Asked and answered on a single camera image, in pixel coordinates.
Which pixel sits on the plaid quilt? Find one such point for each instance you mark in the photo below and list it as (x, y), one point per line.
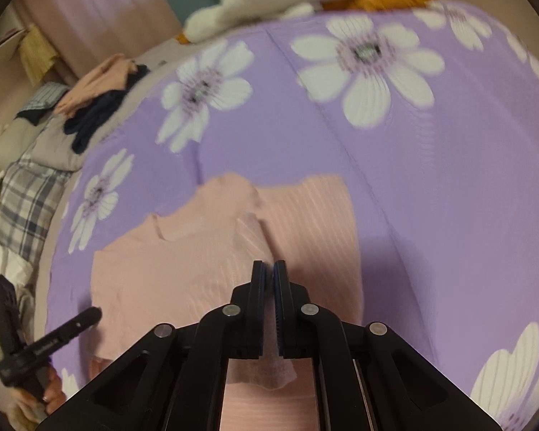
(22, 206)

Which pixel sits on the pink knit sweater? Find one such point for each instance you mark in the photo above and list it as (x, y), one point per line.
(170, 269)

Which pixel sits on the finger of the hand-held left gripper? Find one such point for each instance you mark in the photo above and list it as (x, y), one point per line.
(4, 309)
(67, 330)

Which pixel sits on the grey pillow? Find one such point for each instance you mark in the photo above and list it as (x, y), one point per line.
(13, 141)
(56, 148)

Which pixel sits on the purple floral blanket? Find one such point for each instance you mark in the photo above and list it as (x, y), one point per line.
(431, 188)

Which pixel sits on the pink curtain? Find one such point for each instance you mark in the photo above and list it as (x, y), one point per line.
(94, 13)

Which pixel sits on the folded peach garment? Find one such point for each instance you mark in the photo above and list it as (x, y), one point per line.
(99, 83)

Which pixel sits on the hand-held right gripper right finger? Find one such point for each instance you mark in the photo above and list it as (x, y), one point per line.
(278, 296)

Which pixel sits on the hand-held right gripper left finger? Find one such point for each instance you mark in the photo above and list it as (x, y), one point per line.
(261, 278)

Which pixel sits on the person's left hand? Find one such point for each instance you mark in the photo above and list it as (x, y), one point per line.
(54, 381)

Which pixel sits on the striped pillow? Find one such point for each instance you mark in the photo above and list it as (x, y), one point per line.
(45, 98)

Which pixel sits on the yellow hanging cloth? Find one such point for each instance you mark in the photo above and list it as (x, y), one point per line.
(36, 54)

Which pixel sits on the navy garment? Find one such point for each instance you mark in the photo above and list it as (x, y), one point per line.
(94, 119)

